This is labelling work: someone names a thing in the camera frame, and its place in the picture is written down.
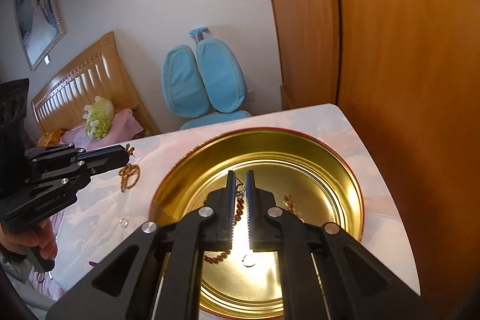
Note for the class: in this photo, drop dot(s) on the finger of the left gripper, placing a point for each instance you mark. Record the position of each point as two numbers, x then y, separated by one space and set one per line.
117 153
101 165

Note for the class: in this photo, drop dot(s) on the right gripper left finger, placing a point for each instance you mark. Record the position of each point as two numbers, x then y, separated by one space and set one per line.
155 273

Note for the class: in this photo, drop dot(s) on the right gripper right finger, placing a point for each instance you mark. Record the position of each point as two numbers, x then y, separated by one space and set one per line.
325 273

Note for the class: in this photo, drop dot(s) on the gold chain watch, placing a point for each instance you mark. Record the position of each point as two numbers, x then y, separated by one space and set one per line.
290 204

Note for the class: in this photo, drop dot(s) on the person's left hand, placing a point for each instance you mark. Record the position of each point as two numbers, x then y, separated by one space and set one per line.
42 237

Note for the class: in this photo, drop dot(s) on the green cabbage plush toy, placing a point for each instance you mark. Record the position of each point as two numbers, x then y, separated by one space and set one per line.
98 116

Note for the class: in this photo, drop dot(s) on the pink bed sheet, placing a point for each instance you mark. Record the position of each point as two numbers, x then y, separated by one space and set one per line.
123 127

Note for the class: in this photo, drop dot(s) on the orange pillow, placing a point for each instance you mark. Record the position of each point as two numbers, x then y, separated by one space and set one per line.
51 138

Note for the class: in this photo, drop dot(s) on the white printed tablecloth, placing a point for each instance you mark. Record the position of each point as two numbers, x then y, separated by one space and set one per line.
103 216

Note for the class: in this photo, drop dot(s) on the wooden bed headboard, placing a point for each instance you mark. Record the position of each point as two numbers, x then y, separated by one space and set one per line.
97 71

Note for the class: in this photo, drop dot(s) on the grey jacket sleeve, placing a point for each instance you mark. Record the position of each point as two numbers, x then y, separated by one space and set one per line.
18 274

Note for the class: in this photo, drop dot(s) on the blue padded chair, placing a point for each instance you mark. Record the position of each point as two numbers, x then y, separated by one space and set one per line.
204 85

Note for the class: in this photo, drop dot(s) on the wooden wardrobe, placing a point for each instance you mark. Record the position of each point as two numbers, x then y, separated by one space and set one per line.
406 74

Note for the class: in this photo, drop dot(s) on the framed wall picture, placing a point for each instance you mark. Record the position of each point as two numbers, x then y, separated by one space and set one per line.
39 28

